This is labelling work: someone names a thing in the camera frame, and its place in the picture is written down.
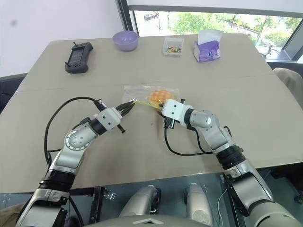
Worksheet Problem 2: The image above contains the round waffle toy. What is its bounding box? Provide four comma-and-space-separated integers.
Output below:
149, 88, 173, 105

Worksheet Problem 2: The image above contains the black handheld controller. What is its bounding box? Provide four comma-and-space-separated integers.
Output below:
64, 42, 93, 75

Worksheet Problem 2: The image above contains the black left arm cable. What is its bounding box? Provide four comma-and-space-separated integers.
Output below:
44, 96, 107, 166

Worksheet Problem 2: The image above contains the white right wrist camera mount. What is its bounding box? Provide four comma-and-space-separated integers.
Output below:
160, 99, 190, 125

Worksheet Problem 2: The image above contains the silver left robot leg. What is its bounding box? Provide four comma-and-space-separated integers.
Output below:
118, 185, 162, 219

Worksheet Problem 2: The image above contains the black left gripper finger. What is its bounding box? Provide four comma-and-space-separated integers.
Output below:
120, 103, 137, 117
117, 101, 136, 112

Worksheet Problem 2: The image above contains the black table leg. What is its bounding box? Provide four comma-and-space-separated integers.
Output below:
221, 174, 250, 218
90, 186, 106, 227

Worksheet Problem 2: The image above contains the white roller blind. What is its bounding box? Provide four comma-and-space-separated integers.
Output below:
126, 0, 303, 11

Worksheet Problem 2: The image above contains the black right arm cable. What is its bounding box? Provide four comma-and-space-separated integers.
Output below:
163, 122, 215, 157

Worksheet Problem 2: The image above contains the grey robot torso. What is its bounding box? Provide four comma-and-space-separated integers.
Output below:
82, 214, 214, 227

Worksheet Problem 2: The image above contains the clear yellow-zip plastic bag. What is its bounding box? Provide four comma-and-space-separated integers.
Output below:
122, 84, 180, 112

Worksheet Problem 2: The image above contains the clear box of coloured bits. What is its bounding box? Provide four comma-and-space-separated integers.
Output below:
162, 37, 185, 58

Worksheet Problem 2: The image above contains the black sofa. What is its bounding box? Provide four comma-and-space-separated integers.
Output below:
0, 72, 28, 114

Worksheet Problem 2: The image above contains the silver right robot leg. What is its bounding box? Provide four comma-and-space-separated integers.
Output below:
184, 182, 215, 220

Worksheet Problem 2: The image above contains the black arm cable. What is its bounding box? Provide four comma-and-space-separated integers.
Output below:
44, 96, 107, 166
163, 122, 215, 157

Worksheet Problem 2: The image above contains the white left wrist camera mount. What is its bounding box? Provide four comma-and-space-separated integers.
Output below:
95, 107, 123, 131

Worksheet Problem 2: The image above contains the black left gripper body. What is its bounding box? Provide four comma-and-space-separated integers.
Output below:
114, 105, 126, 135

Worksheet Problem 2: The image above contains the purple tissue pack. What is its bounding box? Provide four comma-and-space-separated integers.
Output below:
193, 29, 224, 63

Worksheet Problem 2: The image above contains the thin white floor cable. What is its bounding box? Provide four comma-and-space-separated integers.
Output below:
217, 188, 228, 215

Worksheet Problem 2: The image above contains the dark window frame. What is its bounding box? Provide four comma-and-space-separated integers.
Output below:
117, 0, 303, 37

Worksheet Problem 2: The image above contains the beige chair back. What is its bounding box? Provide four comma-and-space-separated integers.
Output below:
272, 67, 303, 103

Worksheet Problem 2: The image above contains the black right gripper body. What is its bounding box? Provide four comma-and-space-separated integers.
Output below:
162, 97, 186, 130

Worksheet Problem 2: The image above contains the tan rounded object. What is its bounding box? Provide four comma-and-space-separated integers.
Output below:
0, 204, 27, 227

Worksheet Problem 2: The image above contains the purple plastic bowl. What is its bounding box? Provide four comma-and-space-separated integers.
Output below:
112, 30, 139, 52

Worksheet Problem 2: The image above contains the silver robot leg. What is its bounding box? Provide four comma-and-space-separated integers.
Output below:
184, 182, 215, 220
118, 185, 162, 219

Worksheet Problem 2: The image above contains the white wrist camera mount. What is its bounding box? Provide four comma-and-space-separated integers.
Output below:
160, 99, 190, 125
95, 107, 123, 131

